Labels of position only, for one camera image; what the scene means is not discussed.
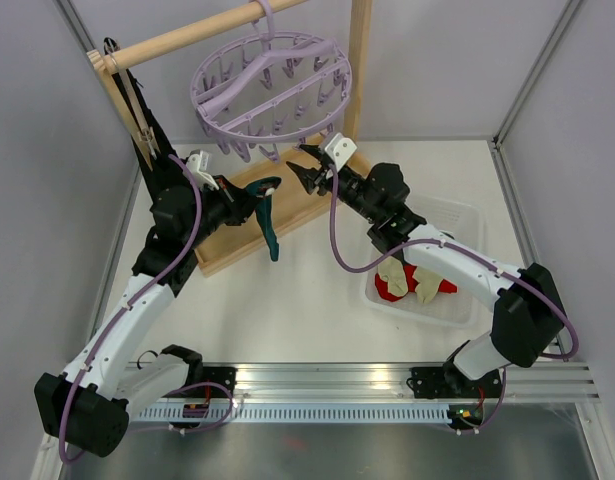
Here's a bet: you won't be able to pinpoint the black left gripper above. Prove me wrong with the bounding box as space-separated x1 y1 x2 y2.
184 175 264 249

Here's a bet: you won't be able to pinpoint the green christmas sock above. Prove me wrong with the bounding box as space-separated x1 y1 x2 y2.
245 176 282 262

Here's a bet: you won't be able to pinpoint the purple round clip hanger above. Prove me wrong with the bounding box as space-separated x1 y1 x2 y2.
189 1 352 163

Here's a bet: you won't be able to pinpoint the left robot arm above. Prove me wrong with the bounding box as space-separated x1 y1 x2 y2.
34 171 281 464

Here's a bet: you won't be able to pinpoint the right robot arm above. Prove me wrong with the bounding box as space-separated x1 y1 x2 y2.
289 139 579 396

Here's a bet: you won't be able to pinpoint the black shorts on hanger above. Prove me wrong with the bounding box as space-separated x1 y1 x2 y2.
121 67 188 216

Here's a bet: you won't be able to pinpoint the wooden rack base tray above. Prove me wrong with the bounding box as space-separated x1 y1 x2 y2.
194 149 373 279

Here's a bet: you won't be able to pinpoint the cream sock left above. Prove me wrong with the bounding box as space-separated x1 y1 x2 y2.
377 257 409 299

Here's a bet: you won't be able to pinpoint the cream sock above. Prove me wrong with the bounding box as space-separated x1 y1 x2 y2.
413 266 443 305
377 257 409 299

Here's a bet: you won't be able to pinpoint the cream sock right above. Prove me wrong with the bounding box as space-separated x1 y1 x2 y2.
413 266 443 305

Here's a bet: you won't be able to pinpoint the red sock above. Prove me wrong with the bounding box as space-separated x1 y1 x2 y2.
374 265 458 302

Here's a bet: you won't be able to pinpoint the wooden rack top rod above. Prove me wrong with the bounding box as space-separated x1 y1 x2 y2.
109 0 308 70

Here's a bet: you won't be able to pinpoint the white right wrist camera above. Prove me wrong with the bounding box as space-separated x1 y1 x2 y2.
319 132 357 171

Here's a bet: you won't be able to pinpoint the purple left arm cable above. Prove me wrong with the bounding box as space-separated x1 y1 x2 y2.
56 153 236 464

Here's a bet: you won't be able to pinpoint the wooden rack right post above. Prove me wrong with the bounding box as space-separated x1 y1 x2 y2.
343 0 373 140

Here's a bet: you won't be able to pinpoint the wooden rack post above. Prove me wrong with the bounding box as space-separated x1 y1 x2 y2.
343 0 373 140
87 49 153 170

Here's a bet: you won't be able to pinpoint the aluminium mounting rail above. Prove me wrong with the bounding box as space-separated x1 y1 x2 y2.
126 362 601 401

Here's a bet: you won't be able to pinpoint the wooden rack left post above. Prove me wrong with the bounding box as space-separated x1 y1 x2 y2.
87 49 153 170

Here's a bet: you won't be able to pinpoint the white slotted cable duct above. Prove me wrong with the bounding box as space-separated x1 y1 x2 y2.
136 402 451 424

